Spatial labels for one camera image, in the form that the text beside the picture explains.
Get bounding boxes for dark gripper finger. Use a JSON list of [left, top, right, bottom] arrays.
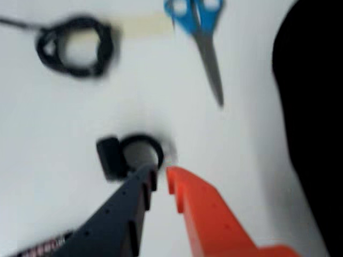
[[49, 164, 158, 257]]

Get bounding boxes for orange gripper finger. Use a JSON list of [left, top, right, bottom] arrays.
[[166, 165, 299, 257]]

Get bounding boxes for black AAA battery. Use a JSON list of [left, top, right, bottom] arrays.
[[16, 231, 73, 257]]

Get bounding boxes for short beige masking tape piece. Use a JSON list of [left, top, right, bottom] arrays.
[[117, 16, 174, 37]]

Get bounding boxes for black ring strap clip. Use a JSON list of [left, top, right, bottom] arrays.
[[95, 134, 165, 183]]

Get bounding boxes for black coiled cable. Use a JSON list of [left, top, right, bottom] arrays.
[[0, 16, 116, 79]]

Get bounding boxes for blue handled scissors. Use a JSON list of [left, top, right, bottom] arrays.
[[163, 0, 225, 107]]

